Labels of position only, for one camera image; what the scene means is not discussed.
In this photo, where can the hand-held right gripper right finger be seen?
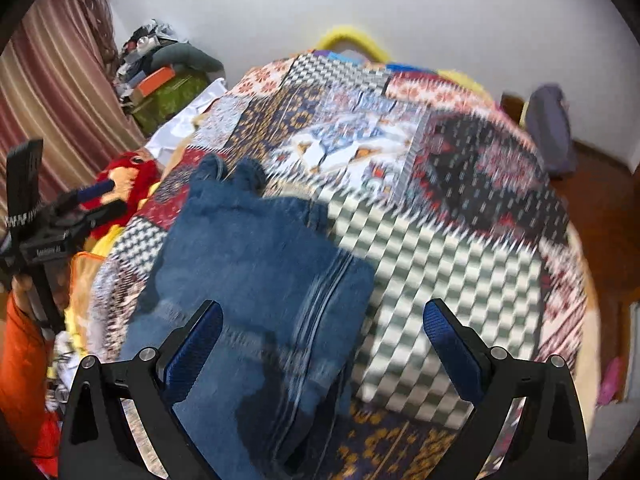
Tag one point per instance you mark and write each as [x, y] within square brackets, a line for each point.
[447, 345]

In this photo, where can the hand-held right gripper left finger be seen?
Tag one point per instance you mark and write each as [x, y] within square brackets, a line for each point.
[197, 345]

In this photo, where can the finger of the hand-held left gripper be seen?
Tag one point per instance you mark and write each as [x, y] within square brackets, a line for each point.
[107, 211]
[95, 191]

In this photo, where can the blue denim jacket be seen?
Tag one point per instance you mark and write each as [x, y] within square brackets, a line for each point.
[250, 270]

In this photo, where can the person's left forearm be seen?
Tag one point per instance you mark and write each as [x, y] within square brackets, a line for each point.
[22, 385]

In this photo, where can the person's left hand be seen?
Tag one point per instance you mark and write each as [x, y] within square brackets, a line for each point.
[22, 300]

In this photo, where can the yellow cloth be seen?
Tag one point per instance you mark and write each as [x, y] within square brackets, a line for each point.
[107, 245]

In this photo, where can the red plush toy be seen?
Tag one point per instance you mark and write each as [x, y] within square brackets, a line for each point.
[130, 175]

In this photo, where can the orange-edged mat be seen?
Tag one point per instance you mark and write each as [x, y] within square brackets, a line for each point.
[80, 265]

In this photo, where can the patchwork printed blanket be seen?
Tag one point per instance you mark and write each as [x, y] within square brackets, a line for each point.
[450, 260]

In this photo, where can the white cloth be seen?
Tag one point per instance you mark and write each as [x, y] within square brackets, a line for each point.
[175, 130]

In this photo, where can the striped curtain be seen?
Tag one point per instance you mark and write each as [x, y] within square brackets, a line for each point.
[60, 85]

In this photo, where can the green bag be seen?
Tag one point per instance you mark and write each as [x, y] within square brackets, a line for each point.
[170, 100]

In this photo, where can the orange box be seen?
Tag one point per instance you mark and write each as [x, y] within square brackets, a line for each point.
[155, 80]

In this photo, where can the pile of clutter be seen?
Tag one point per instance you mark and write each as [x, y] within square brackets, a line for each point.
[140, 45]

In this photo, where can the grey cloth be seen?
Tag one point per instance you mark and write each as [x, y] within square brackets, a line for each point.
[195, 57]

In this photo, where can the pink plastic object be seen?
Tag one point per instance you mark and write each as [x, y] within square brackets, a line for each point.
[610, 385]

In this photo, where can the grey purple backpack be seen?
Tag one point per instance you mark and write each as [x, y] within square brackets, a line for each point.
[547, 130]

